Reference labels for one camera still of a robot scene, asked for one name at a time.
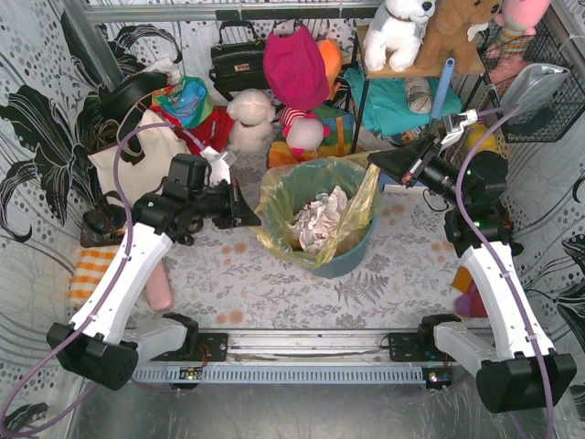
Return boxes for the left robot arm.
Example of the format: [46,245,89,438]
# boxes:
[47,148,261,391]

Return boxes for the orange checkered cloth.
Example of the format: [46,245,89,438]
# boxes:
[68,245,120,309]

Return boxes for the brown teddy bear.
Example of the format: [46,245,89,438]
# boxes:
[415,0,502,74]

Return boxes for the black leather handbag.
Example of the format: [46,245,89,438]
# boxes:
[208,20,270,102]

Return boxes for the blue floor mop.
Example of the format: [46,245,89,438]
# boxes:
[382,57,458,195]

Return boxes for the rainbow striped bag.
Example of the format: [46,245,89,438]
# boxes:
[266,105,354,168]

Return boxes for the colourful printed bag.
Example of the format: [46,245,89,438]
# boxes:
[151,76,214,129]

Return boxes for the aluminium front rail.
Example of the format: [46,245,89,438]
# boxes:
[66,327,558,367]

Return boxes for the white plush dog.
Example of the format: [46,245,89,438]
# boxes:
[364,0,436,72]

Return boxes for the yellow trash bag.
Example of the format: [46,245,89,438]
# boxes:
[254,153,380,270]

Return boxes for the red cloth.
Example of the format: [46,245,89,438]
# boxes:
[175,106,235,155]

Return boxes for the crumpled paper trash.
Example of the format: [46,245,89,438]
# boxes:
[288,186,348,254]

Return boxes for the silver foil pouch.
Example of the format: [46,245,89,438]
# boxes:
[500,63,570,114]

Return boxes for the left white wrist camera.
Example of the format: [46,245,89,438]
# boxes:
[200,146,237,187]

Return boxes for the pink white plush doll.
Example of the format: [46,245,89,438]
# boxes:
[279,107,330,155]

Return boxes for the teal folded cloth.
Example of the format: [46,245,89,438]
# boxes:
[344,69,462,136]

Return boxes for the white sneakers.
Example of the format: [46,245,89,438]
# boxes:
[356,127,431,161]

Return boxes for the cream canvas tote bag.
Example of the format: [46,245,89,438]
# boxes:
[87,109,194,211]

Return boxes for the yellow plush duck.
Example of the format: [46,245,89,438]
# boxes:
[464,119,497,152]

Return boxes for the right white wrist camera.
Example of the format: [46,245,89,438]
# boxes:
[441,110,478,151]

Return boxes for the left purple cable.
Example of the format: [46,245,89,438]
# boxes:
[0,122,207,435]

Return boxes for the pink plush toy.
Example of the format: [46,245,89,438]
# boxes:
[485,0,550,84]

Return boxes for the black wire basket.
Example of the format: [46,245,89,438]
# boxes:
[478,21,584,144]

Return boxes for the magenta fabric hat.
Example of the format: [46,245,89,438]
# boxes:
[263,26,329,111]

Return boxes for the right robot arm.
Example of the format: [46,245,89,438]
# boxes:
[368,138,577,413]

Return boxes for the cream plush sheep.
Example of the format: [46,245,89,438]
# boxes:
[227,89,276,153]

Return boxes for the orange plush toy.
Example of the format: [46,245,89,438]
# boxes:
[317,38,342,90]

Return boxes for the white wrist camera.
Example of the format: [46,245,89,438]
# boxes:
[200,146,237,187]
[441,110,478,151]

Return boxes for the pink rolled towel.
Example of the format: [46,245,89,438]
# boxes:
[145,261,174,312]

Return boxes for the purple orange sock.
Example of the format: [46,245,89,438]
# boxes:
[452,266,487,318]

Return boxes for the teal trash bin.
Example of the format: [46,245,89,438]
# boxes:
[273,159,378,279]

